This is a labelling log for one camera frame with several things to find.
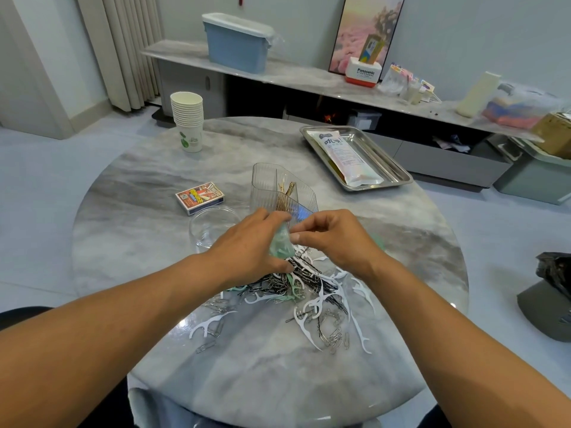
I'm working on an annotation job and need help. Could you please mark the person's right hand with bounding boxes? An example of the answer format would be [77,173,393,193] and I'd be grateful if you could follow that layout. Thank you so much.
[290,209,389,282]

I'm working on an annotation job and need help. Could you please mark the person's left hand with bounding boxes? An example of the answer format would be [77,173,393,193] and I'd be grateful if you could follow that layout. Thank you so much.
[203,207,296,289]

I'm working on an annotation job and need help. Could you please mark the translucent green plastic cup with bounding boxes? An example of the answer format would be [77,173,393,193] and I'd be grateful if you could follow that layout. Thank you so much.
[270,225,296,259]

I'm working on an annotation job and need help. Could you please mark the clear round plastic bowl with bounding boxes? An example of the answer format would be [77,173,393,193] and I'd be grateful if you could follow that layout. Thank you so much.
[189,204,240,255]

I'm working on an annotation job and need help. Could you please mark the pile of floss picks and clips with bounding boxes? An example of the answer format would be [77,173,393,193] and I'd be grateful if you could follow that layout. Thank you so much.
[189,181,376,355]

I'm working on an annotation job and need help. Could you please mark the clear ribbed organizer box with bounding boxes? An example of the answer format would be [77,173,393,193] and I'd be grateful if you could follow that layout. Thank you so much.
[250,162,319,219]

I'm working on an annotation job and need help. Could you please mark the colourful matchbox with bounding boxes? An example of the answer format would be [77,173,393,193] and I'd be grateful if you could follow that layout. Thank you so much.
[175,181,225,216]

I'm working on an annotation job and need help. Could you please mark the clear printed plastic bag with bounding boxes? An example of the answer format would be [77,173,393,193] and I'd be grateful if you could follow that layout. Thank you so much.
[314,130,385,188]

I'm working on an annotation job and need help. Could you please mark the metal tray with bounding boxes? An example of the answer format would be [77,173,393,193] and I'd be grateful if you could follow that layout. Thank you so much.
[300,124,414,193]

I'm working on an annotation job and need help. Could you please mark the group of white paper cups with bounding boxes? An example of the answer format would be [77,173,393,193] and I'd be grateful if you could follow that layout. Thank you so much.
[170,92,205,153]

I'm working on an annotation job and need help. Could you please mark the person's left forearm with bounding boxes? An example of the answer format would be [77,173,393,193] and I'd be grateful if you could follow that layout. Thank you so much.
[0,258,224,428]

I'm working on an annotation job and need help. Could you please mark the person's right forearm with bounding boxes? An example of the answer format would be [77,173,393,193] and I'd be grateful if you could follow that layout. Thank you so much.
[370,258,571,428]

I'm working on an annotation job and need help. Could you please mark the white box in cabinet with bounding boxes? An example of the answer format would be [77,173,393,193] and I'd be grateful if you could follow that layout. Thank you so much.
[349,110,383,132]

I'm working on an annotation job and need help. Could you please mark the loose papers in cabinet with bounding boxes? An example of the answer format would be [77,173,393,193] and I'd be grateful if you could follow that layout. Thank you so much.
[434,134,475,152]

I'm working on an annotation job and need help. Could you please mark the clear bag of snacks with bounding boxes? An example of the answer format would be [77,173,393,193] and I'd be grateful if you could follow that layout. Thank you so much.
[379,65,412,95]

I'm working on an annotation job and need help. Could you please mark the white and red small box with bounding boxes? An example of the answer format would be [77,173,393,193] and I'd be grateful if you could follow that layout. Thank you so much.
[345,56,383,87]

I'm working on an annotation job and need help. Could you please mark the grey cabinet with marble top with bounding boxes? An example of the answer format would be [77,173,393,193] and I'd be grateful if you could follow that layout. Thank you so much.
[141,39,545,190]

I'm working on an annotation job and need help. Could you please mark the small colourful box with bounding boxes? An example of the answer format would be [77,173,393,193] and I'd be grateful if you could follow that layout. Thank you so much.
[359,33,385,64]

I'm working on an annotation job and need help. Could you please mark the cream paper roll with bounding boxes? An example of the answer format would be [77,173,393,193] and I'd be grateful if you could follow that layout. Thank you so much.
[457,71,503,118]

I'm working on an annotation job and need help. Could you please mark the grey green storage bin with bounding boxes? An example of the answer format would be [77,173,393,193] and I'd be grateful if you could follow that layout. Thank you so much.
[491,136,571,206]

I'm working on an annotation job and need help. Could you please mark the trash bin with black bag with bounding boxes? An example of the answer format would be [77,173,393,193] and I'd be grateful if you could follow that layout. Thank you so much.
[517,252,571,342]

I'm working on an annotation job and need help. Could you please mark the blue storage box white lid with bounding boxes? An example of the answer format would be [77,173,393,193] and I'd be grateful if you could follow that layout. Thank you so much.
[202,12,276,74]

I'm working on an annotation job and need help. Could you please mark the framed pink picture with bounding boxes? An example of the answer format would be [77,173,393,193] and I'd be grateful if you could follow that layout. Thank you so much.
[329,0,406,75]

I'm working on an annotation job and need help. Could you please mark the clear storage box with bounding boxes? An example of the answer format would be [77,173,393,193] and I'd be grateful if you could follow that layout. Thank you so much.
[484,81,563,131]

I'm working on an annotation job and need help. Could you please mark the cardboard box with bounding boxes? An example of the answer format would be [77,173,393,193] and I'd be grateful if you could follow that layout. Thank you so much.
[532,113,571,159]

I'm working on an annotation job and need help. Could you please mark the beige curtain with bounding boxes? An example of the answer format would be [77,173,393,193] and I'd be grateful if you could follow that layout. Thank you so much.
[73,0,164,112]

